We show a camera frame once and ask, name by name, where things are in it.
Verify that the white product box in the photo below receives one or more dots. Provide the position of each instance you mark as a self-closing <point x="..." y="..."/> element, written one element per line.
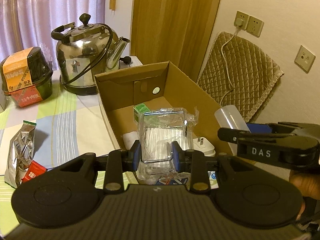
<point x="3" y="101"/>

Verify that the clear packaged white item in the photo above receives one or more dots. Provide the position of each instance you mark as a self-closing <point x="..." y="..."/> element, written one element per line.
<point x="129" y="139"/>

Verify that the small red packet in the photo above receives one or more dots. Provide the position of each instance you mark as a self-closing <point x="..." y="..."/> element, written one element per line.
<point x="34" y="170"/>

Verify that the pink curtain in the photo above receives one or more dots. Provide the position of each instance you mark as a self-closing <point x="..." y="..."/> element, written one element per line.
<point x="29" y="23"/>

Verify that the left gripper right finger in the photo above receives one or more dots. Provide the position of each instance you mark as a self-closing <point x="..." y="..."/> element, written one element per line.
<point x="194" y="162"/>

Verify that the black orange food bowl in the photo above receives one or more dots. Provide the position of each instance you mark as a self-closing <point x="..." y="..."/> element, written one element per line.
<point x="27" y="77"/>

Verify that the person right hand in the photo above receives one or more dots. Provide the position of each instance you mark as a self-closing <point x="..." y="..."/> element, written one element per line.
<point x="308" y="184"/>

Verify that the quilted chair cushion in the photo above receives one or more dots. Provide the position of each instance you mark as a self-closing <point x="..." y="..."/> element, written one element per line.
<point x="239" y="73"/>

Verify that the wall socket plate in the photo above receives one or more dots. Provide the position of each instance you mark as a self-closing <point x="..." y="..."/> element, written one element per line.
<point x="252" y="25"/>

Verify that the silver foil pouch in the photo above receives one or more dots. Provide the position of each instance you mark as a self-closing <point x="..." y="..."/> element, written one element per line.
<point x="20" y="155"/>

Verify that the green medicine box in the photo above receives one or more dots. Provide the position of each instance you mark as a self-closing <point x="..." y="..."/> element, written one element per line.
<point x="138" y="110"/>

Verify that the steel electric kettle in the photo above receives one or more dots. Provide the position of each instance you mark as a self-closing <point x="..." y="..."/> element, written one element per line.
<point x="85" y="51"/>

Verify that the checkered tablecloth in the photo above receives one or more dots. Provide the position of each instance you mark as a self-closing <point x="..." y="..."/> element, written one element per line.
<point x="67" y="125"/>

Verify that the translucent plastic cup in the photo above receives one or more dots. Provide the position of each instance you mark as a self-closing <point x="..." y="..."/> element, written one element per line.
<point x="231" y="123"/>

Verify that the wooden door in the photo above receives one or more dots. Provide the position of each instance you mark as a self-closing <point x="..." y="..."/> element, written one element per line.
<point x="173" y="30"/>

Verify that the crinkled clear wrapper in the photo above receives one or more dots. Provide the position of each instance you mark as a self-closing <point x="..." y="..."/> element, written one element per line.
<point x="157" y="130"/>

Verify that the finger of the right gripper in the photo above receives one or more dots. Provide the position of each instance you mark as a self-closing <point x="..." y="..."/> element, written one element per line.
<point x="280" y="127"/>
<point x="268" y="146"/>

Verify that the cardboard box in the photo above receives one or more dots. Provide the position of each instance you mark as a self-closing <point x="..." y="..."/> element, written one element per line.
<point x="158" y="85"/>

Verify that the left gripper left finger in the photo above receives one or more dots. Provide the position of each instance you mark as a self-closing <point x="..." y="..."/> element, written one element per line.
<point x="119" y="161"/>

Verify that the white power adapter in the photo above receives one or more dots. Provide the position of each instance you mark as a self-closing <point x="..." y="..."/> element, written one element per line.
<point x="205" y="146"/>

